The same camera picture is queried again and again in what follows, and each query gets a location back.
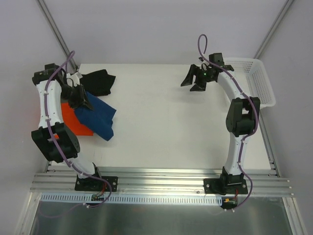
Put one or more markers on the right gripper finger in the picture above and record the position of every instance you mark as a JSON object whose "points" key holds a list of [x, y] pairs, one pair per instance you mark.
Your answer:
{"points": [[193, 70], [198, 88]]}

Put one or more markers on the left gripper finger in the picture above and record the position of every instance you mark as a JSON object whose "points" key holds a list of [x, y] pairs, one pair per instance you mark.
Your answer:
{"points": [[73, 104], [84, 101]]}

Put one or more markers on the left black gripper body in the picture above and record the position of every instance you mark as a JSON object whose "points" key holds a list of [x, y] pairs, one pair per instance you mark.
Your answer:
{"points": [[75, 94]]}

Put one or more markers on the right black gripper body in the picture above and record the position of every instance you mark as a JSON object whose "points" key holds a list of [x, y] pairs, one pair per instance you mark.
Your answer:
{"points": [[198, 77]]}

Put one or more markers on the blue t shirt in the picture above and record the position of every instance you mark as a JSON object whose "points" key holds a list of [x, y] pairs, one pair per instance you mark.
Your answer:
{"points": [[99, 119]]}

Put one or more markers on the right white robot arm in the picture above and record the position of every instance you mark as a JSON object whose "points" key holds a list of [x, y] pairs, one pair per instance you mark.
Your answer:
{"points": [[242, 117]]}

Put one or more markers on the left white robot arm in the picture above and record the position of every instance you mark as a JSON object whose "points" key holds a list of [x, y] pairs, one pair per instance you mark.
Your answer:
{"points": [[53, 137]]}

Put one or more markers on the orange folded t shirt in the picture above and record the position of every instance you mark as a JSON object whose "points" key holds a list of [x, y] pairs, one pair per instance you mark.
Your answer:
{"points": [[72, 121]]}

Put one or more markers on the black folded t shirt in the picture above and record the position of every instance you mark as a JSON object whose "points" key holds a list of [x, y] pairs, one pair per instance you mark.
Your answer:
{"points": [[98, 83]]}

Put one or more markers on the white plastic basket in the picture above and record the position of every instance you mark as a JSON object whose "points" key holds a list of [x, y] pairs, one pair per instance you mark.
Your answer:
{"points": [[252, 78]]}

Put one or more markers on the right corner aluminium profile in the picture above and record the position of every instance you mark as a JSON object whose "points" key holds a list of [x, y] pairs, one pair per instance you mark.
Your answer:
{"points": [[287, 6]]}

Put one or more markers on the corner aluminium profile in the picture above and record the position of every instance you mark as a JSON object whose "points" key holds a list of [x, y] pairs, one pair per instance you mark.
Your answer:
{"points": [[53, 26], [287, 6]]}

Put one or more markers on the left corner aluminium profile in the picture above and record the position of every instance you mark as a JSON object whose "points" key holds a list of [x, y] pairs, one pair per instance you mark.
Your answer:
{"points": [[53, 26]]}

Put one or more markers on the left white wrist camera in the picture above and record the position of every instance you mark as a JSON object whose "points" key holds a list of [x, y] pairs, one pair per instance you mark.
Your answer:
{"points": [[73, 80]]}

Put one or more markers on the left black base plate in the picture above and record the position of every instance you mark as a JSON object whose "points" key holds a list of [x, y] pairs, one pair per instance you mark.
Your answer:
{"points": [[89, 184]]}

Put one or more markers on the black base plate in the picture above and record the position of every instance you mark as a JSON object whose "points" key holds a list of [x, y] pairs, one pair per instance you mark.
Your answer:
{"points": [[215, 186], [89, 184]]}

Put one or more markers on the white slotted cable duct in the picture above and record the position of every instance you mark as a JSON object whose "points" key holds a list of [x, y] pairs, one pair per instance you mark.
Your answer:
{"points": [[132, 199]]}

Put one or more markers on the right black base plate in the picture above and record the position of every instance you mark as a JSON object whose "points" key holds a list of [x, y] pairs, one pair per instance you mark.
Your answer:
{"points": [[215, 186]]}

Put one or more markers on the aluminium mounting rail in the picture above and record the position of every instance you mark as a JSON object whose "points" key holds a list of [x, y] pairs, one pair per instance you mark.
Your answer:
{"points": [[162, 181]]}

